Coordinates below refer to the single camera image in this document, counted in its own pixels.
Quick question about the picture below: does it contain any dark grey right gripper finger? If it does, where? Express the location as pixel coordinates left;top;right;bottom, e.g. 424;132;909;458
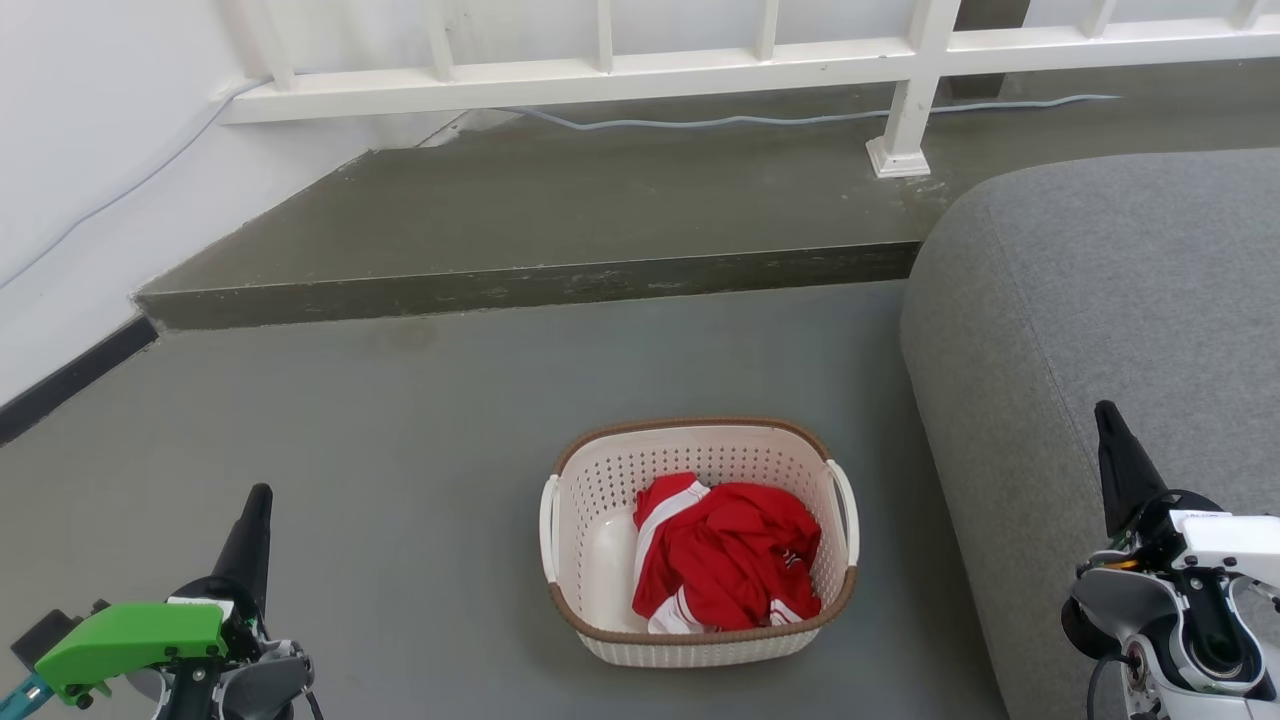
1093;401;1172;542

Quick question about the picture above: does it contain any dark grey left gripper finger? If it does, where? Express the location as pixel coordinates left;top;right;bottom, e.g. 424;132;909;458
211;484;275;613

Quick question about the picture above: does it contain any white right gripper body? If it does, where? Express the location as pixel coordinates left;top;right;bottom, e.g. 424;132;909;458
1104;489;1280;593

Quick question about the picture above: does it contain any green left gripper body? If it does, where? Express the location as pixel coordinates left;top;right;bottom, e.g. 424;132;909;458
33;575;269;707

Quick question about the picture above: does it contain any white perforated laundry basket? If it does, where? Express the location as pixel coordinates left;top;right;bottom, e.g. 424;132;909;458
539;417;861;668

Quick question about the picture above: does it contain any grey fabric sofa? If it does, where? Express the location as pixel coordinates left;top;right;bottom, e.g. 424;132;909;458
900;148;1280;720

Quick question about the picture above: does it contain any black baseboard strip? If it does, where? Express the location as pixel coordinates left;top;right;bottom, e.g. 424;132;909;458
0;316;160;447

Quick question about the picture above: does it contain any red and white garment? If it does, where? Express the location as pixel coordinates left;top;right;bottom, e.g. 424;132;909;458
631;472;823;635

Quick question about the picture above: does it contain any raised grey concrete step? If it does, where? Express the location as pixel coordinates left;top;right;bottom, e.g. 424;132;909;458
134;58;1280;332

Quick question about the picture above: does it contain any white wooden railing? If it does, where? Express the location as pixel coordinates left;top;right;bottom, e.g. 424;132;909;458
218;0;1280;180

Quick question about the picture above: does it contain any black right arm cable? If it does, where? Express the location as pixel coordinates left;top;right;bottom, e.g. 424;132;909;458
1085;650;1136;720

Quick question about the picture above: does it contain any grey wall cable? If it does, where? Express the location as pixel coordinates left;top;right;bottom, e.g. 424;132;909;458
0;78;271;292

